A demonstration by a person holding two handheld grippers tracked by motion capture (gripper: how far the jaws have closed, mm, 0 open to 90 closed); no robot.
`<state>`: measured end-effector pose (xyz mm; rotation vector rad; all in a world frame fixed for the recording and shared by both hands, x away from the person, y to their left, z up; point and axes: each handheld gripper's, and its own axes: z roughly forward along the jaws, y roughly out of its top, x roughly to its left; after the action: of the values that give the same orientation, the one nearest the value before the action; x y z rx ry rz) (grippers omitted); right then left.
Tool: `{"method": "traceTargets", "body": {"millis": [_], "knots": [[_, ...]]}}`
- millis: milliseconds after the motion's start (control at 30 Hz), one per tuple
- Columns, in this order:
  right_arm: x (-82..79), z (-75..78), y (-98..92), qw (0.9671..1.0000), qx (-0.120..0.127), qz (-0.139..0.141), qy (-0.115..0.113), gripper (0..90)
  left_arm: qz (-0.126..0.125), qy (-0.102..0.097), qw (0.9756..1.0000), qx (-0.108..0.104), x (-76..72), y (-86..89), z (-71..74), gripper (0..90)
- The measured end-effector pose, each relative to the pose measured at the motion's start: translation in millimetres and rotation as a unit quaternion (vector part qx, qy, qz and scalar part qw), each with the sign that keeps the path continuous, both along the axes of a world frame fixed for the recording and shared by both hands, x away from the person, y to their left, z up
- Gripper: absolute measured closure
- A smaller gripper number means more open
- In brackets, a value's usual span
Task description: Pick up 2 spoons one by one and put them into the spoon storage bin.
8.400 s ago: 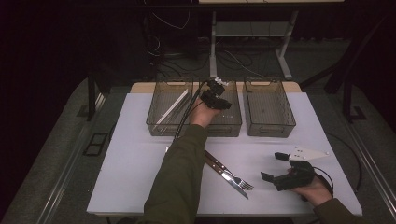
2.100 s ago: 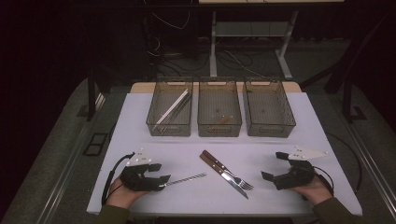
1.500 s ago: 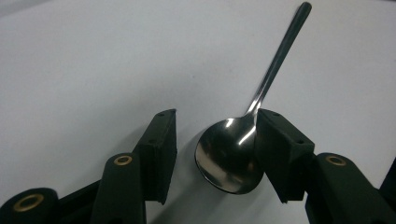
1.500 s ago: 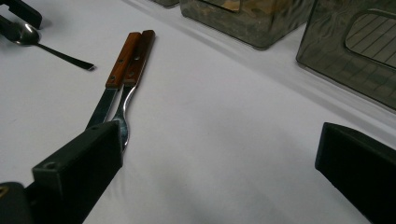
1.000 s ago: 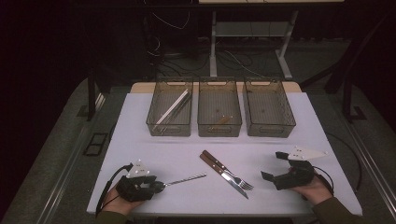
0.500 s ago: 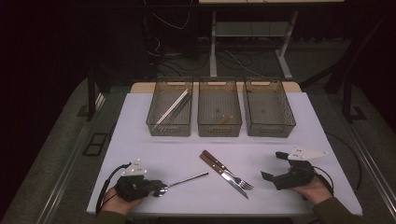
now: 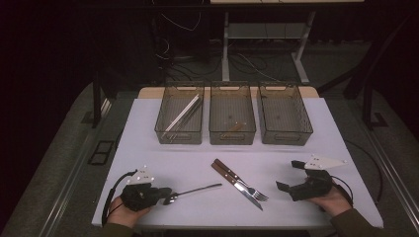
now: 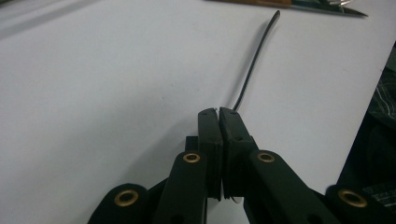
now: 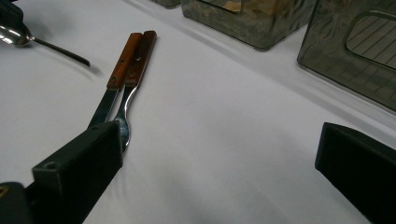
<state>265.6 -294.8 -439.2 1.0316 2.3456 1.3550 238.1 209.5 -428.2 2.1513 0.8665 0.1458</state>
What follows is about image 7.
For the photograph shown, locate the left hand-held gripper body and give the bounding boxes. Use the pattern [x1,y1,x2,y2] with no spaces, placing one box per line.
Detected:
[120,165,163,212]

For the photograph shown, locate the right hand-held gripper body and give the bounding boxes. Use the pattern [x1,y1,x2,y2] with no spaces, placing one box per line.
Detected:
[289,153,348,201]

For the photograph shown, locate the metal spoon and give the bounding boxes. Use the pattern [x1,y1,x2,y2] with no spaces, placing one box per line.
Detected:
[162,183,223,206]

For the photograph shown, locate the transparent brown plastic bin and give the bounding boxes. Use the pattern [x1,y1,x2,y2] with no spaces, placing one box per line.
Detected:
[256,81,314,147]
[209,81,257,146]
[153,81,206,146]

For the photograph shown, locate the white chopstick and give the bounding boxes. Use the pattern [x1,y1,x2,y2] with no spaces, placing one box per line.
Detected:
[160,94,201,132]

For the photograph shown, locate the metal chopsticks pair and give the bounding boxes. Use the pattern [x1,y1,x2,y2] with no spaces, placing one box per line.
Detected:
[162,95,202,133]

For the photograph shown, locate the person's left hand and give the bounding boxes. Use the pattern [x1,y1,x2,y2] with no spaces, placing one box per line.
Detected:
[107,197,151,229]

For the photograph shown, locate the person's right hand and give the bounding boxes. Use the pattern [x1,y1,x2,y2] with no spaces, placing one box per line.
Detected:
[305,187,353,217]

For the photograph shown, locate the black metal stand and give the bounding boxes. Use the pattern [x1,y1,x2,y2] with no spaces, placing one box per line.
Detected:
[362,82,389,130]
[82,70,111,129]

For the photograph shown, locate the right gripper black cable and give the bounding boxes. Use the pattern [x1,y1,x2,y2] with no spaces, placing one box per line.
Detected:
[330,175,355,205]

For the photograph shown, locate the black floor frame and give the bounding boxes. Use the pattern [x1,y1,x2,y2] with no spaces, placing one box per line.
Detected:
[87,140,116,166]

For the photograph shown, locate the wooden-handled fork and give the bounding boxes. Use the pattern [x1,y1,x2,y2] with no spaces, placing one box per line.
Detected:
[213,158,270,202]

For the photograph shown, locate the wooden-handled knife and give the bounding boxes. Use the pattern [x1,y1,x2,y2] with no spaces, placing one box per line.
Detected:
[210,162,265,211]

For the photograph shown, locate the long black floor cable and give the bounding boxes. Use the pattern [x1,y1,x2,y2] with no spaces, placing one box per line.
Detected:
[344,139,384,203]

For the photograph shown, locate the metal floor rail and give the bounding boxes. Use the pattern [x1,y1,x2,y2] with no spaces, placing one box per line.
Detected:
[38,98,113,237]
[365,127,419,225]

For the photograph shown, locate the bundle of floor cables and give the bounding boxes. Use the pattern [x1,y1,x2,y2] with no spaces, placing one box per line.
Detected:
[157,36,297,83]

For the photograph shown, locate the white metal desk frame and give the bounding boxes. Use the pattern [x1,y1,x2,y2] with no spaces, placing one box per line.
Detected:
[209,0,365,85]

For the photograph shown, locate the hanging white cable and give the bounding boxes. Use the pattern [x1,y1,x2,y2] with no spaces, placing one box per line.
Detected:
[152,0,203,33]

